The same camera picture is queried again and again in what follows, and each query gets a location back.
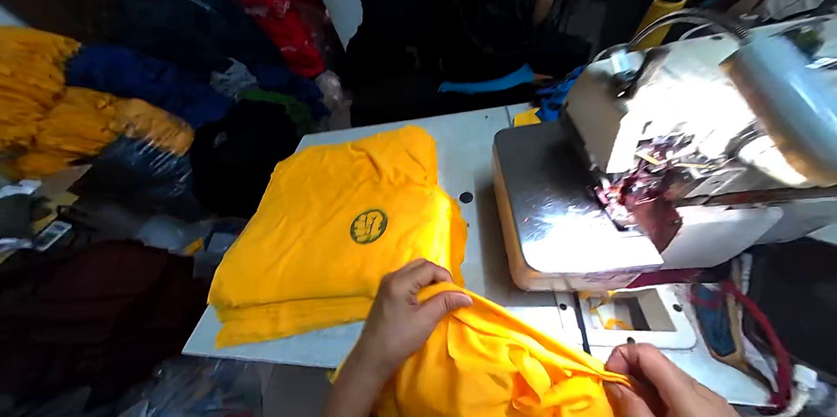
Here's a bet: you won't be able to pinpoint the white sewing table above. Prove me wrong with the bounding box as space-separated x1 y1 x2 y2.
182 102 772 407

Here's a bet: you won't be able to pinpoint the dark maroon cloth bundle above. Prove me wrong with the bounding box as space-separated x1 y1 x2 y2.
0 238 207 408

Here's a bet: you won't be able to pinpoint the clear plastic bag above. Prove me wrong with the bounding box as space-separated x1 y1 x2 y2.
121 357 264 417

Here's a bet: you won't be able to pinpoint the red cord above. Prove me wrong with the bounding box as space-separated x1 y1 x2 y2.
719 280 793 409

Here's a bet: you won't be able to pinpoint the light blue fabric strip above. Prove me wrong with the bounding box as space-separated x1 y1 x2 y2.
438 64 536 95

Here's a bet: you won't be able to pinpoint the green cloth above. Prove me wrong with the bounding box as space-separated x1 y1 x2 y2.
238 89 316 135

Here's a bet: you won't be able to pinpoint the stack of yellow fabric pieces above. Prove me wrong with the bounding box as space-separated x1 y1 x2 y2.
207 125 469 349

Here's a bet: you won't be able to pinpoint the person's right hand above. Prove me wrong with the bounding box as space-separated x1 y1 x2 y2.
603 343 741 417

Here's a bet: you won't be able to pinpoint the dark blue cloth bundle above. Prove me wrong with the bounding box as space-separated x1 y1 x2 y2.
65 44 234 129

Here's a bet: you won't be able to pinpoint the person's left hand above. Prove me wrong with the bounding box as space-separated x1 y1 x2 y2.
363 259 473 369

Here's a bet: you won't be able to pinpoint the yellow fabric garment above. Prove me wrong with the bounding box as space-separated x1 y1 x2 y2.
329 282 634 417

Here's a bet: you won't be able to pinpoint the red cloth bundle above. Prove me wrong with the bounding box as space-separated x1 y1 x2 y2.
239 0 327 78

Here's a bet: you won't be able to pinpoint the white sewing machine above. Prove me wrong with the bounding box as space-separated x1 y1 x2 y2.
492 17 837 292

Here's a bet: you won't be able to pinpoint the blue fabric scrap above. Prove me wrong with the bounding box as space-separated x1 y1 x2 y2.
536 65 587 122

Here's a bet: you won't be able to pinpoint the black cloth bundle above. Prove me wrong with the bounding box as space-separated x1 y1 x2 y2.
190 98 302 219

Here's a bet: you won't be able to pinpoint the white cylindrical work lamp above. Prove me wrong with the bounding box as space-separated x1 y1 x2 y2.
720 35 837 189

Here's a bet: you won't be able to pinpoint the pile of yellow garments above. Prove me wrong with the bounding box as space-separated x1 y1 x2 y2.
0 26 196 179

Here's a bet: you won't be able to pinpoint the maroon fabric scraps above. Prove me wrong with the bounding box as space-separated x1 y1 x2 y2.
595 136 684 254

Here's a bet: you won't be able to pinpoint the yellow thread cone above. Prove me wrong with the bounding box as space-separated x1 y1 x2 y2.
632 0 690 51

